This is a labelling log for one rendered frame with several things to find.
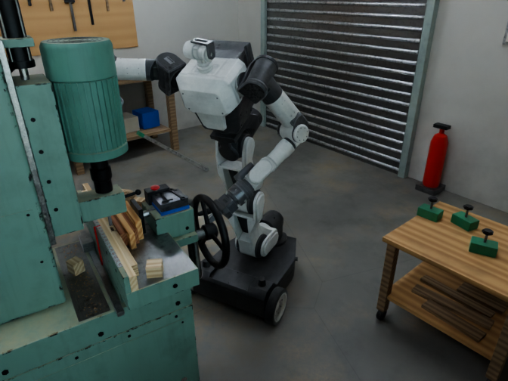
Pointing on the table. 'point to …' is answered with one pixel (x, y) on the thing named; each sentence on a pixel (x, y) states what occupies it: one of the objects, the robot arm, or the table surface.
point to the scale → (108, 244)
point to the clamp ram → (140, 212)
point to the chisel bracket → (101, 203)
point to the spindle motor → (86, 96)
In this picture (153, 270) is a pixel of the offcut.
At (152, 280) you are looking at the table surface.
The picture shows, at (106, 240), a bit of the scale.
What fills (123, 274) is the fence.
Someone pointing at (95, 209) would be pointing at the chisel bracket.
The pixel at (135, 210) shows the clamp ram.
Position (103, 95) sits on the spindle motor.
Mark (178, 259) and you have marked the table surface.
